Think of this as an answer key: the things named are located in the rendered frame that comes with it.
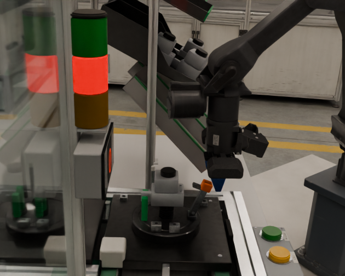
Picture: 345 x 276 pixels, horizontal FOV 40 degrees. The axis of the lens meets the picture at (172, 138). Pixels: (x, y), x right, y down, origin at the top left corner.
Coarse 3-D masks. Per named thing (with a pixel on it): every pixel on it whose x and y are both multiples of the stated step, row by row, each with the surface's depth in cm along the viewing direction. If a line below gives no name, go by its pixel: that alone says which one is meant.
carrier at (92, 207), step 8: (88, 200) 104; (96, 200) 104; (104, 200) 104; (88, 208) 101; (96, 208) 101; (104, 208) 103; (88, 216) 98; (96, 216) 98; (88, 224) 95; (96, 224) 95; (88, 232) 92; (96, 232) 93; (88, 240) 90; (96, 240) 92; (88, 248) 88; (88, 256) 85
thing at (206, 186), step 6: (204, 180) 93; (192, 186) 92; (198, 186) 92; (204, 186) 92; (210, 186) 92; (204, 192) 93; (198, 198) 93; (192, 204) 95; (198, 204) 94; (192, 210) 94
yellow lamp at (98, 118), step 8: (80, 96) 63; (88, 96) 63; (96, 96) 63; (104, 96) 64; (80, 104) 64; (88, 104) 63; (96, 104) 64; (104, 104) 65; (80, 112) 64; (88, 112) 64; (96, 112) 64; (104, 112) 65; (80, 120) 65; (88, 120) 64; (96, 120) 65; (104, 120) 66; (88, 128) 65; (96, 128) 65
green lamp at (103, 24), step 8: (72, 24) 60; (80, 24) 59; (88, 24) 59; (96, 24) 60; (104, 24) 61; (72, 32) 60; (80, 32) 60; (88, 32) 60; (96, 32) 60; (104, 32) 61; (72, 40) 61; (80, 40) 60; (88, 40) 60; (96, 40) 60; (104, 40) 61; (72, 48) 61; (80, 48) 61; (88, 48) 61; (96, 48) 61; (104, 48) 62; (80, 56) 61; (88, 56) 61; (96, 56) 61
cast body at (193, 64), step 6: (198, 48) 111; (192, 54) 109; (198, 54) 110; (204, 54) 110; (174, 60) 113; (186, 60) 110; (192, 60) 110; (198, 60) 109; (204, 60) 109; (174, 66) 113; (180, 66) 111; (186, 66) 111; (192, 66) 110; (198, 66) 110; (204, 66) 113; (186, 72) 111; (192, 72) 111; (198, 72) 110; (192, 78) 111
